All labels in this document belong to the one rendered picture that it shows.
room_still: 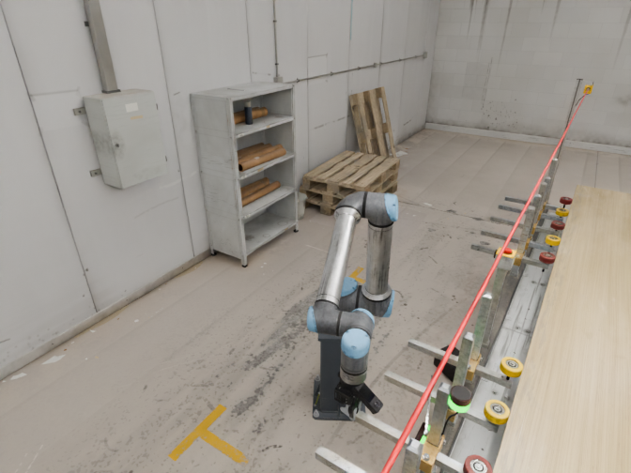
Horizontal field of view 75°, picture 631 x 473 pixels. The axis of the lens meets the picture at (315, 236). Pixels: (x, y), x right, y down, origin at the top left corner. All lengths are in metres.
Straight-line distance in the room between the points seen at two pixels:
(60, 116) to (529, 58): 7.63
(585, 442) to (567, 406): 0.14
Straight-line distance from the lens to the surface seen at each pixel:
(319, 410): 2.68
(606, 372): 2.00
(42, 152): 3.13
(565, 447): 1.66
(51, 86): 3.13
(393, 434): 1.56
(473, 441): 1.92
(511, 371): 1.82
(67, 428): 3.00
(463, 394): 1.37
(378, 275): 2.00
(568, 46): 8.84
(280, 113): 4.26
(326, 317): 1.46
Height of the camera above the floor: 2.10
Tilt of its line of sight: 28 degrees down
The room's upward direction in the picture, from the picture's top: straight up
